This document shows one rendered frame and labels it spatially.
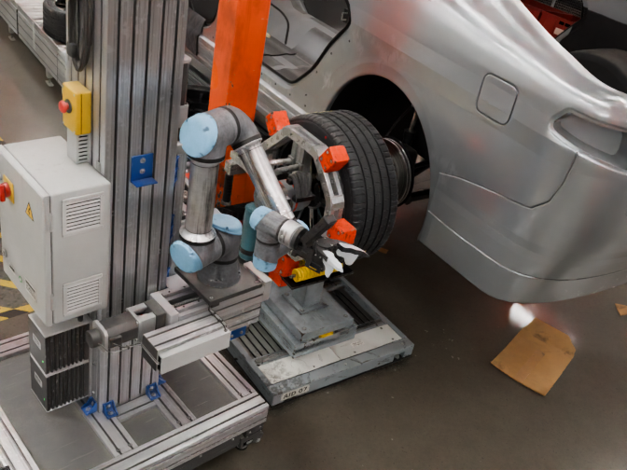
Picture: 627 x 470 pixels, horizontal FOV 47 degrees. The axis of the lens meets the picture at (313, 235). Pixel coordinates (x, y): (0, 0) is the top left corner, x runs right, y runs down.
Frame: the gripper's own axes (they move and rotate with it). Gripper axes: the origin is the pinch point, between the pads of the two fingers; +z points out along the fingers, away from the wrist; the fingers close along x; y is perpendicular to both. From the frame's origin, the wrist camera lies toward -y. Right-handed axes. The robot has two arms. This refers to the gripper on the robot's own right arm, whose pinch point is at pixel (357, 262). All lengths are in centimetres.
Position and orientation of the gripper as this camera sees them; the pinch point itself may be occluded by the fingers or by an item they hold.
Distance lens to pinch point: 197.1
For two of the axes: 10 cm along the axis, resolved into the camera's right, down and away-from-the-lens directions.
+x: -5.3, 2.4, -8.1
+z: 8.1, 4.2, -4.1
